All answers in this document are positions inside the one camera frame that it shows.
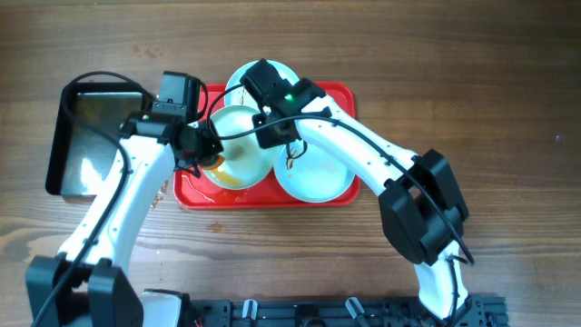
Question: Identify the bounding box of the green orange sponge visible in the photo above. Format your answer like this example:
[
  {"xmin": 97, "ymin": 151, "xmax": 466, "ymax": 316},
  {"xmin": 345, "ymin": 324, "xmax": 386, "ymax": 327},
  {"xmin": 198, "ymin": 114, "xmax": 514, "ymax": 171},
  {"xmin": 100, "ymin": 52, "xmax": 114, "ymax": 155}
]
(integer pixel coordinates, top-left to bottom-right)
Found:
[{"xmin": 198, "ymin": 154, "xmax": 225, "ymax": 171}]

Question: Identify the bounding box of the white plate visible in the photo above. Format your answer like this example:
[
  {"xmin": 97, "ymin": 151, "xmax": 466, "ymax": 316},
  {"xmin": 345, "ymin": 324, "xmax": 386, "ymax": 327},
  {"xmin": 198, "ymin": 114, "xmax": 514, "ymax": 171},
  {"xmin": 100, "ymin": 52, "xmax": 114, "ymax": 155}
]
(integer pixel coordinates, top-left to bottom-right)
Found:
[
  {"xmin": 223, "ymin": 60, "xmax": 300, "ymax": 110},
  {"xmin": 203, "ymin": 105, "xmax": 281, "ymax": 190},
  {"xmin": 273, "ymin": 141, "xmax": 355, "ymax": 203}
]

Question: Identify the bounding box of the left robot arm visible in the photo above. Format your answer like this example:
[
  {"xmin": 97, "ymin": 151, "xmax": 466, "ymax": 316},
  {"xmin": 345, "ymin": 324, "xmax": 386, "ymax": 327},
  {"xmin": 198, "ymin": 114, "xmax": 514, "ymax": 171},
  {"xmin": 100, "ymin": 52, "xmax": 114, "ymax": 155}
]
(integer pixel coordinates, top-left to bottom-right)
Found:
[{"xmin": 25, "ymin": 113, "xmax": 222, "ymax": 326}]

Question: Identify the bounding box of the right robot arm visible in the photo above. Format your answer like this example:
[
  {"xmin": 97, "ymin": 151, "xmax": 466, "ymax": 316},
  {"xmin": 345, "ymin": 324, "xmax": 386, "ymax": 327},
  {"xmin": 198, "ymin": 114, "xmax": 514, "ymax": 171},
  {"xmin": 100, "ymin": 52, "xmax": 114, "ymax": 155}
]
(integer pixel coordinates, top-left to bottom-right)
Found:
[{"xmin": 242, "ymin": 77, "xmax": 474, "ymax": 325}]

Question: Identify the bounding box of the red plastic tray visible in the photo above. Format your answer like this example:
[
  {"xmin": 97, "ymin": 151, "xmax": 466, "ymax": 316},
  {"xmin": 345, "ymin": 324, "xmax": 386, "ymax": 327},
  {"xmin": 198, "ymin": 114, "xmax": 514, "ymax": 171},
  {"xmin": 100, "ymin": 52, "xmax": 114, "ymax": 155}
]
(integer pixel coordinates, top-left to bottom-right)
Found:
[{"xmin": 173, "ymin": 81, "xmax": 361, "ymax": 210}]

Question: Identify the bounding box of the black metal water basin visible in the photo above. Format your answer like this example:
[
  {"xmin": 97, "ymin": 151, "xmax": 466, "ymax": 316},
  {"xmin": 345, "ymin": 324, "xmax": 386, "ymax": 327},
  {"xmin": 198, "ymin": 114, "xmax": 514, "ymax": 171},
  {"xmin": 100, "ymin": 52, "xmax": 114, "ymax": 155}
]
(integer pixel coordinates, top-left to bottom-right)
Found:
[{"xmin": 45, "ymin": 82, "xmax": 148, "ymax": 196}]

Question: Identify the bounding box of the left black cable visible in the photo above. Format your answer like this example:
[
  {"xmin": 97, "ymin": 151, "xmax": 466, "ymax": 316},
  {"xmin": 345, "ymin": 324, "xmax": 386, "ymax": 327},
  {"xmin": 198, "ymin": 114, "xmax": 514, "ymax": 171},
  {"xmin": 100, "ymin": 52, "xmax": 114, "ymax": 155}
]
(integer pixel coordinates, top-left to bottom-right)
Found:
[{"xmin": 31, "ymin": 70, "xmax": 210, "ymax": 327}]

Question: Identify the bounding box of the black cable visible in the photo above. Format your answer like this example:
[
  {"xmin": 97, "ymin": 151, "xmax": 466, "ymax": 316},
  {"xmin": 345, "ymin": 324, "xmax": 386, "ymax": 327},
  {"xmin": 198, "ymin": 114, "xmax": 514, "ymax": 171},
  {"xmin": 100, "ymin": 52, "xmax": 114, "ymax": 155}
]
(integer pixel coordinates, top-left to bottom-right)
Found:
[
  {"xmin": 206, "ymin": 84, "xmax": 476, "ymax": 324},
  {"xmin": 31, "ymin": 70, "xmax": 210, "ymax": 327}
]

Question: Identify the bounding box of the right black cable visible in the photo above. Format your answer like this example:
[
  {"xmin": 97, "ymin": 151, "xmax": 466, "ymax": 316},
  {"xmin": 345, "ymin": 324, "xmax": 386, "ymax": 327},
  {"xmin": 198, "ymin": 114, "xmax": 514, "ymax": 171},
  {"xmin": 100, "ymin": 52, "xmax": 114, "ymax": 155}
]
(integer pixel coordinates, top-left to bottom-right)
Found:
[{"xmin": 206, "ymin": 84, "xmax": 476, "ymax": 324}]

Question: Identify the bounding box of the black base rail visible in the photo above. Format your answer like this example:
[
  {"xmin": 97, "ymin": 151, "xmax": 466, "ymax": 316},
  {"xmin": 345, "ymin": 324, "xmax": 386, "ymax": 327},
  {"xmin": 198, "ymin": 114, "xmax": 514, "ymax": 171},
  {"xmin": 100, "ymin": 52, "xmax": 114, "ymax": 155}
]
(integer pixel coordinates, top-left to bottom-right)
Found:
[{"xmin": 189, "ymin": 295, "xmax": 509, "ymax": 327}]

